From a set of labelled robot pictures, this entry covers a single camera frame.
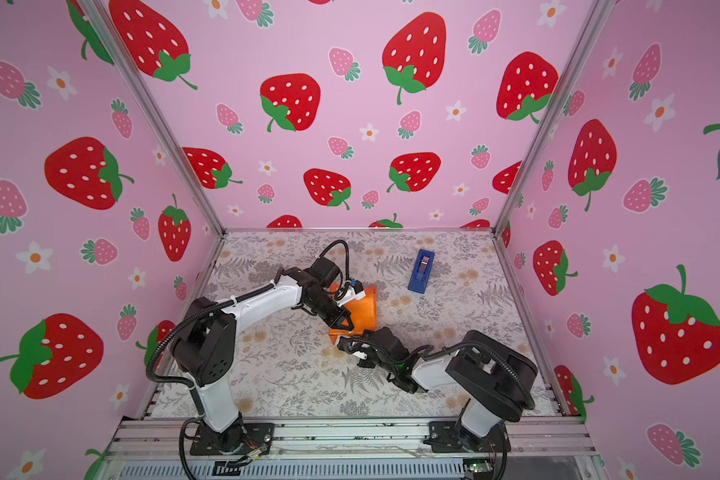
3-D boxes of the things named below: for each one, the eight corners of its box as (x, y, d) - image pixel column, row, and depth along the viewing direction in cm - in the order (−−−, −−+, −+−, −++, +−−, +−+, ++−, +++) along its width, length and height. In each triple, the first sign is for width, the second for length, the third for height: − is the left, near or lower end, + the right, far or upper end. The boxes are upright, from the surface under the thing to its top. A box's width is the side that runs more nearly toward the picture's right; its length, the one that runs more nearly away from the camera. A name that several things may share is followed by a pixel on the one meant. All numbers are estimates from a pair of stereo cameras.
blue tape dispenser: (408, 290, 105) (410, 278, 100) (415, 259, 115) (417, 247, 109) (426, 294, 104) (429, 283, 99) (432, 263, 113) (435, 251, 108)
